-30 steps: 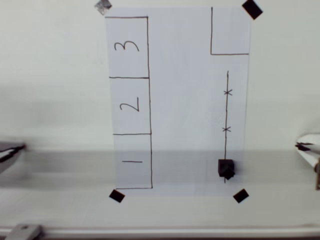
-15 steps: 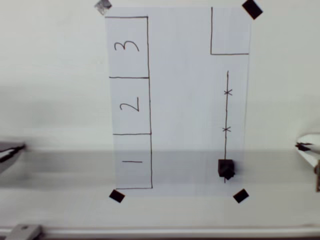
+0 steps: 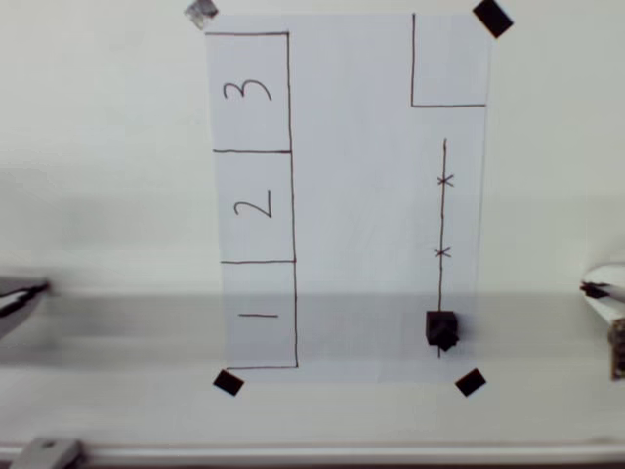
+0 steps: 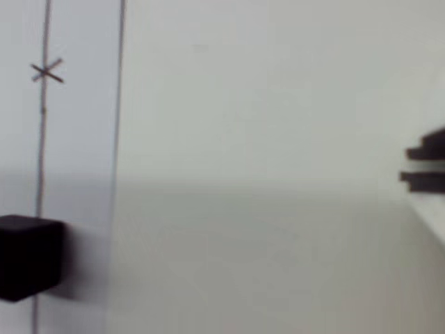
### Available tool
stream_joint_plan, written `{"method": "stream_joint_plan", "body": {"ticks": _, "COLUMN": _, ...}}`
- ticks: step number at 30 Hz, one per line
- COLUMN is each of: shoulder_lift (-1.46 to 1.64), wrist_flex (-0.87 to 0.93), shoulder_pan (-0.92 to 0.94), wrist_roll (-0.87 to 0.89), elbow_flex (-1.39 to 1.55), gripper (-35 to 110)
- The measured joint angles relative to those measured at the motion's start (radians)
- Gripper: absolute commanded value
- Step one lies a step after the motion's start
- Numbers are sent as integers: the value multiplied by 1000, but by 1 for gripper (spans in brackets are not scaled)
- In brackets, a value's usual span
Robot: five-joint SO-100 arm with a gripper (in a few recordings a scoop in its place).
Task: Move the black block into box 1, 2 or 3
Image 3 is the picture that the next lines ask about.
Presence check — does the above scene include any black cube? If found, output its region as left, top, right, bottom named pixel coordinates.
left=425, top=310, right=462, bottom=352

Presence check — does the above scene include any black tape piece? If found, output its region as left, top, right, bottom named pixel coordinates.
left=472, top=0, right=516, bottom=39
left=212, top=369, right=245, bottom=398
left=454, top=368, right=488, bottom=398

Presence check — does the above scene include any white paper sheet with markings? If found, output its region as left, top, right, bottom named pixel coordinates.
left=203, top=12, right=492, bottom=387

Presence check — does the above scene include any grey tape piece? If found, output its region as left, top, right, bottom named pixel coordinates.
left=185, top=0, right=220, bottom=31

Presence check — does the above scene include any grey metal clamp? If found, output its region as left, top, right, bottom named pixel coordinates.
left=9, top=437, right=87, bottom=469

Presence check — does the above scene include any grey blurred pointed object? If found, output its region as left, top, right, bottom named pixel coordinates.
left=0, top=276, right=53, bottom=343

